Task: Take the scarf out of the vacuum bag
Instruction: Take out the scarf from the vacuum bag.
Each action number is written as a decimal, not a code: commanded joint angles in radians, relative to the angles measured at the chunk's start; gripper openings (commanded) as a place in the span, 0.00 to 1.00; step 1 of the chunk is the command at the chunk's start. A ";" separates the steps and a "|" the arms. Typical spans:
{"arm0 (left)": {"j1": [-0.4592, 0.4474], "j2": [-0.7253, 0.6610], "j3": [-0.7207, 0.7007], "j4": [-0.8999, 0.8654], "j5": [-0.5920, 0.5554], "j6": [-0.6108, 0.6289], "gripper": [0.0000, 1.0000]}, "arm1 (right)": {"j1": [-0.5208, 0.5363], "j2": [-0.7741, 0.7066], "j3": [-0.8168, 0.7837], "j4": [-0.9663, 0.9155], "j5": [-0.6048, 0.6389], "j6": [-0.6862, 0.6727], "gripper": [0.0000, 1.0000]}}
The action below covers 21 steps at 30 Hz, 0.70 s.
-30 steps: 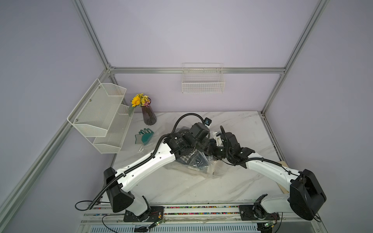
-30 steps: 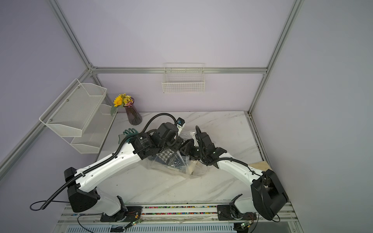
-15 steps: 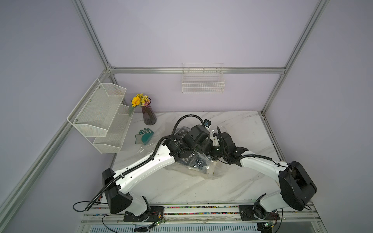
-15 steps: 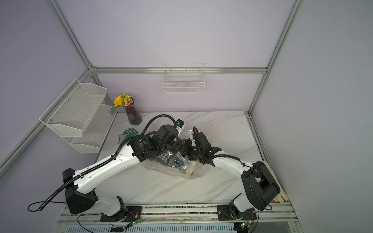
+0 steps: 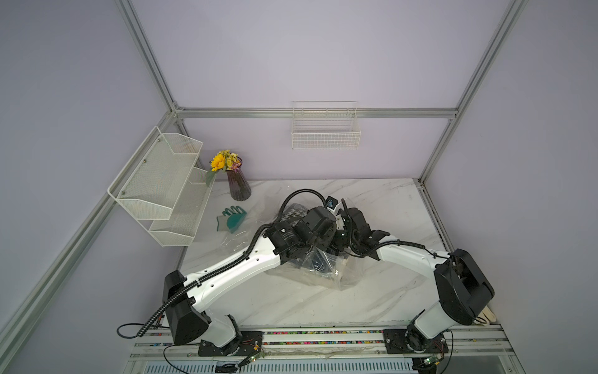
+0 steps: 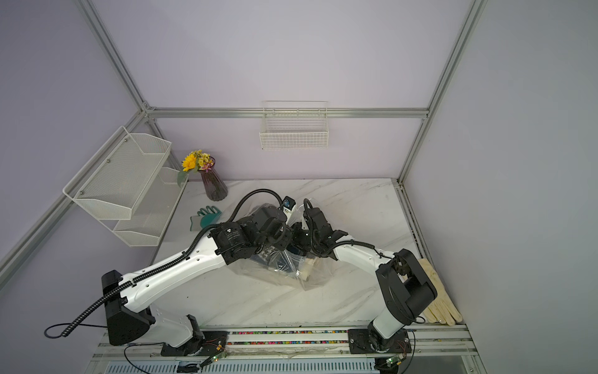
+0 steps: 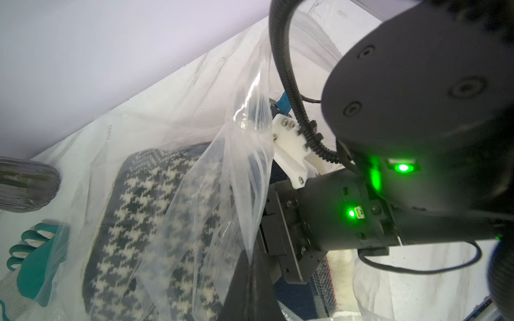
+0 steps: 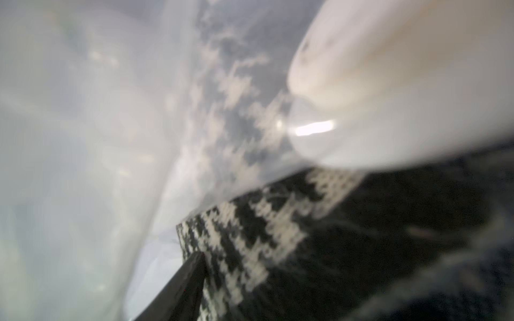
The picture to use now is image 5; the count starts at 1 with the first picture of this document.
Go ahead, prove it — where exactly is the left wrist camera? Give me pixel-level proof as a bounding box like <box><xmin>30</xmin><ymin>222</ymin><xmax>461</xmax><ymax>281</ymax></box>
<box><xmin>325</xmin><ymin>196</ymin><xmax>339</xmax><ymax>211</ymax></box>

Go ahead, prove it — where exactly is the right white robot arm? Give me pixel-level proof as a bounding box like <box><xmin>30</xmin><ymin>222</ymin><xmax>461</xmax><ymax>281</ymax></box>
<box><xmin>338</xmin><ymin>207</ymin><xmax>495</xmax><ymax>352</ymax></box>

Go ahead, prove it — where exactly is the yellow flower bouquet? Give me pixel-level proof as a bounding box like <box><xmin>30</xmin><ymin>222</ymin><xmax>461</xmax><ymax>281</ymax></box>
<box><xmin>206</xmin><ymin>150</ymin><xmax>242</xmax><ymax>185</ymax></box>

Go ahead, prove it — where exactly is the aluminium front rail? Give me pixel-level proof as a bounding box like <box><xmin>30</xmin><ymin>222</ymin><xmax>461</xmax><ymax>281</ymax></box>
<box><xmin>129</xmin><ymin>325</ymin><xmax>515</xmax><ymax>361</ymax></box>

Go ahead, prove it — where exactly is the clear plastic vacuum bag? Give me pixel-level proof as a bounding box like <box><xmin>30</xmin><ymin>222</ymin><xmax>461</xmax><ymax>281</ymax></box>
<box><xmin>218</xmin><ymin>204</ymin><xmax>365</xmax><ymax>291</ymax></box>

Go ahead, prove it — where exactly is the green white work glove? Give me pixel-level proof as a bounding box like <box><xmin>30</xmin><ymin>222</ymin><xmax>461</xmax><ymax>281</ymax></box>
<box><xmin>216</xmin><ymin>206</ymin><xmax>247</xmax><ymax>233</ymax></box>

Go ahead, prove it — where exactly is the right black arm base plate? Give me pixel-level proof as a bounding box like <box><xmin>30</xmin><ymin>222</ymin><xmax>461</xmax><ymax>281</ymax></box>
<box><xmin>382</xmin><ymin>329</ymin><xmax>449</xmax><ymax>355</ymax></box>

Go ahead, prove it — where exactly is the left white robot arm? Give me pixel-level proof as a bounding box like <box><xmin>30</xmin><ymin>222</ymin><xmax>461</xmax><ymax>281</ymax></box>
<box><xmin>158</xmin><ymin>207</ymin><xmax>336</xmax><ymax>348</ymax></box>

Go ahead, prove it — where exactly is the navy plaid scarf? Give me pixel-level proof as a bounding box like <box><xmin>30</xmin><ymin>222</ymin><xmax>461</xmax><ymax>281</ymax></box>
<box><xmin>302</xmin><ymin>249</ymin><xmax>343</xmax><ymax>277</ymax></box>

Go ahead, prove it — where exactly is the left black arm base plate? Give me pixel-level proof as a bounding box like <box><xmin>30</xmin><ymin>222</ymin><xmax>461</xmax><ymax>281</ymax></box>
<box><xmin>198</xmin><ymin>330</ymin><xmax>264</xmax><ymax>357</ymax></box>

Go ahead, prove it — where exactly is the white two-tier mesh shelf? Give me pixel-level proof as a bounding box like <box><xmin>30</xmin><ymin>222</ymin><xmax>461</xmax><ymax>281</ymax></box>
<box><xmin>107</xmin><ymin>127</ymin><xmax>213</xmax><ymax>247</ymax></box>

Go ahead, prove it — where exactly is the white wire wall basket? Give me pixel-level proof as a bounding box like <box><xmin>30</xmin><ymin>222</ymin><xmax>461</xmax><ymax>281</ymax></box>
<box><xmin>291</xmin><ymin>101</ymin><xmax>361</xmax><ymax>151</ymax></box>

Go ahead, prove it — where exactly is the purple ribbed glass vase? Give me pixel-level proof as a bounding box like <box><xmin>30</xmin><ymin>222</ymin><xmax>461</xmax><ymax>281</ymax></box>
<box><xmin>226</xmin><ymin>168</ymin><xmax>252</xmax><ymax>201</ymax></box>

